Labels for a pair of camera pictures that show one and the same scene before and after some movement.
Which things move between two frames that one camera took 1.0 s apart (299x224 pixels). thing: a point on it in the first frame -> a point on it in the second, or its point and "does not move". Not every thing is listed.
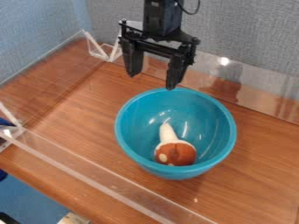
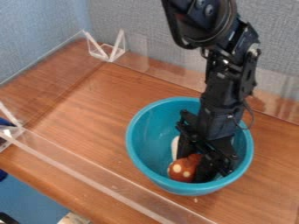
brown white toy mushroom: (172, 151) -> (183, 169)
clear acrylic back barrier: (257, 84) does not move
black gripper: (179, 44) -> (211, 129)
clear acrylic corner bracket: (107, 52) does not move
